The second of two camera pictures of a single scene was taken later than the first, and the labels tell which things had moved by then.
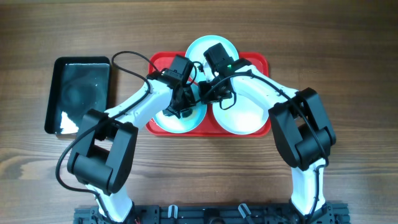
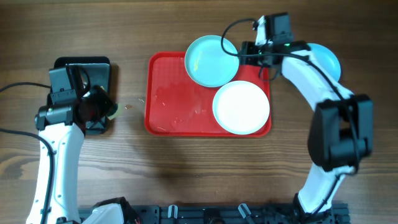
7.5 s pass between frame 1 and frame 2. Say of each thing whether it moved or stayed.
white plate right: stayed
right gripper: moved
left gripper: moved
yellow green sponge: moved
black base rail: stayed
